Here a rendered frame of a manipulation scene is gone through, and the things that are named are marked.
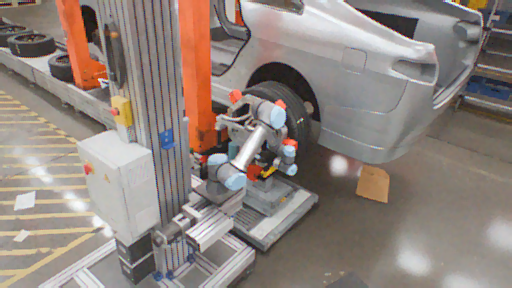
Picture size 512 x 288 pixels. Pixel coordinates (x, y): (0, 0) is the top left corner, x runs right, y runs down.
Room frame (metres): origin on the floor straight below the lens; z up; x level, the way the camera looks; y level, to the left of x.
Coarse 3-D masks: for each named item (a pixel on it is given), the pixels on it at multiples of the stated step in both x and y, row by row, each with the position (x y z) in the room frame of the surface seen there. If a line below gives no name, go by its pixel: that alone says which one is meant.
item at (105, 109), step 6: (72, 90) 4.06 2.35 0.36; (78, 90) 4.00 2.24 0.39; (78, 96) 3.97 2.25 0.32; (84, 96) 3.88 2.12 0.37; (90, 96) 3.84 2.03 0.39; (84, 102) 3.89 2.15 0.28; (90, 102) 3.80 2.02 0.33; (96, 102) 3.71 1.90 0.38; (102, 102) 3.69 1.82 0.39; (96, 108) 3.72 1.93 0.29; (102, 108) 3.64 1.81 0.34; (108, 108) 3.56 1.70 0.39; (102, 114) 3.64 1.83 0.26; (108, 114) 3.58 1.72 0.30; (198, 156) 2.67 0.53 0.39; (198, 162) 2.65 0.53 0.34
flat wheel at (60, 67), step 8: (56, 56) 4.89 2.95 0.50; (64, 56) 4.98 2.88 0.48; (96, 56) 4.99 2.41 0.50; (56, 64) 4.56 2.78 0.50; (64, 64) 4.58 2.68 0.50; (56, 72) 4.54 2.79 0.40; (64, 72) 4.53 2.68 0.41; (72, 72) 4.55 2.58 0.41; (64, 80) 4.52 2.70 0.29; (72, 80) 4.53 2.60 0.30
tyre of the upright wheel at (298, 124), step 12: (264, 84) 2.55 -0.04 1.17; (276, 84) 2.55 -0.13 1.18; (264, 96) 2.41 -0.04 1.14; (276, 96) 2.37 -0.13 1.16; (288, 96) 2.42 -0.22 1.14; (288, 108) 2.31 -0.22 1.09; (300, 108) 2.39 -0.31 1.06; (288, 120) 2.26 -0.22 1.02; (300, 120) 2.32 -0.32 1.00; (288, 132) 2.26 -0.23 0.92; (300, 132) 2.29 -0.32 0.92; (300, 144) 2.30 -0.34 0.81
